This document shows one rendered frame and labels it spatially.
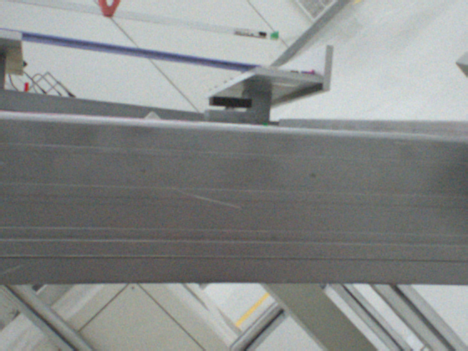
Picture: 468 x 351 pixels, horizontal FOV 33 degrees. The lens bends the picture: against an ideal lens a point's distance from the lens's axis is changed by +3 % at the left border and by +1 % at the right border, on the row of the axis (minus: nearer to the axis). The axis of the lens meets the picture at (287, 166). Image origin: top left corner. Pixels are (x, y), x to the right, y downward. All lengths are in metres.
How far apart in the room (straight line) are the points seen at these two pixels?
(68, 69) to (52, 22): 0.48
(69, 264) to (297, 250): 0.09
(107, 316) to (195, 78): 6.76
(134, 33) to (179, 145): 8.14
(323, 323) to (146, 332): 0.63
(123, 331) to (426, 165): 1.52
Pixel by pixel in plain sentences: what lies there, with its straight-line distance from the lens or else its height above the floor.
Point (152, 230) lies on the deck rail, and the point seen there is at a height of 0.84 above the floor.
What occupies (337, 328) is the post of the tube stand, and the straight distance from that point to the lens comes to 1.29.
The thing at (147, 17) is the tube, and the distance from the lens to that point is 1.35.
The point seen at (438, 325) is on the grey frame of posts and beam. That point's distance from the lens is 1.13.
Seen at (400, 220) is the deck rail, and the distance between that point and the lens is 0.32.
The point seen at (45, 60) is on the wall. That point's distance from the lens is 8.43.
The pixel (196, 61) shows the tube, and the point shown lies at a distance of 1.12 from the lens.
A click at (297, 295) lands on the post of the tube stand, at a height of 0.48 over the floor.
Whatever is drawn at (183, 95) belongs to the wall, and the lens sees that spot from 8.44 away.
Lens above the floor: 0.88
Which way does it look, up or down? 12 degrees down
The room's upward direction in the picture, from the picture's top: 43 degrees counter-clockwise
